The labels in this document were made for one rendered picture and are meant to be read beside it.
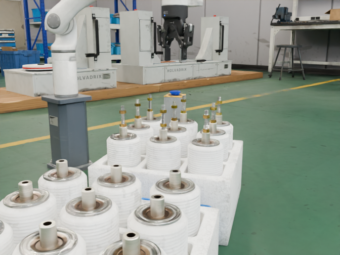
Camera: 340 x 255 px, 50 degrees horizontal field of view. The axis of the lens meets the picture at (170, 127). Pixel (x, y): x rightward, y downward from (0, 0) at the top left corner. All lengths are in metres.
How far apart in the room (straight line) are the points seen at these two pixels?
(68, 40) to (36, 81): 1.60
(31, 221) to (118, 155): 0.42
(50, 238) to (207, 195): 0.51
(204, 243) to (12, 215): 0.32
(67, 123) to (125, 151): 0.50
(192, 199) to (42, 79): 2.53
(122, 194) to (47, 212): 0.13
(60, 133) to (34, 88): 1.61
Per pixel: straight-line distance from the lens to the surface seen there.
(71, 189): 0.74
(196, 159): 0.95
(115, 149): 1.01
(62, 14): 1.44
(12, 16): 7.48
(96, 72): 3.34
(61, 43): 1.48
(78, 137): 1.50
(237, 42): 6.87
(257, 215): 1.17
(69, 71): 1.47
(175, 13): 1.05
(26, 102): 2.97
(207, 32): 4.75
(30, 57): 5.59
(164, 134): 0.99
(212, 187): 0.93
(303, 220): 1.18
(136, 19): 3.74
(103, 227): 0.60
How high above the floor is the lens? 0.52
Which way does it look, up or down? 14 degrees down
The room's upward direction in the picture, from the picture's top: straight up
